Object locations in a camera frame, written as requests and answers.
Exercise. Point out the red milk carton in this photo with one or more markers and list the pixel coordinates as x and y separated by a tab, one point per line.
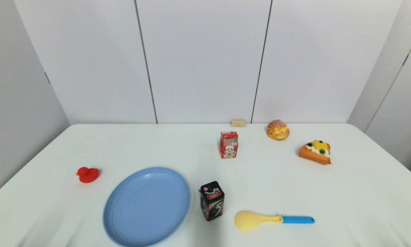
229	144

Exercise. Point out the small wooden block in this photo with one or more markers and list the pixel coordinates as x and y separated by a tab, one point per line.
238	123

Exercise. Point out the cream puff toy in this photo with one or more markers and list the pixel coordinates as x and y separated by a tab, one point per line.
277	130

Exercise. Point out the black gum box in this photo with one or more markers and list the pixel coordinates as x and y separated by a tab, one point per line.
212	203

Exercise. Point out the blue oval plate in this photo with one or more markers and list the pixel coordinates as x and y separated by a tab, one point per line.
146	206

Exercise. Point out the orange waffle cake slice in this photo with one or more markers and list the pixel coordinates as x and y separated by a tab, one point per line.
316	153

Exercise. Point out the red rubber duck toy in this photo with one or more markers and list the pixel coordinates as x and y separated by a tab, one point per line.
88	174

